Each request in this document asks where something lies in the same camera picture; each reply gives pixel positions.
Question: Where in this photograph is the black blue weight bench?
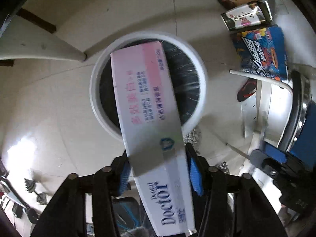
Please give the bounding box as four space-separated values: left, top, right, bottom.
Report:
113 197 141 235

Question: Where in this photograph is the blue toy gun box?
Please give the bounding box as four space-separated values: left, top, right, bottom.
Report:
230 25 288 82

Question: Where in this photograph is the white table leg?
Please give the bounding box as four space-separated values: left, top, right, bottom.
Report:
0 16 86 62

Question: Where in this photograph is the white green printed box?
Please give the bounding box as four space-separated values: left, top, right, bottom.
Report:
221 1 273 31

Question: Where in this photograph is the red black slipper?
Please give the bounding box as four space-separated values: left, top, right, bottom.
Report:
237 78 257 102

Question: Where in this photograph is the white Doctor toothpaste box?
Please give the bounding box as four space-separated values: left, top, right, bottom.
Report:
110 41 195 236

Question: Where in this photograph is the black dumbbell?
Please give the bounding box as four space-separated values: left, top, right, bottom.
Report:
24 178 48 205

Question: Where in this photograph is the white round trash bin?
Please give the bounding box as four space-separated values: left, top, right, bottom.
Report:
89 31 208 141

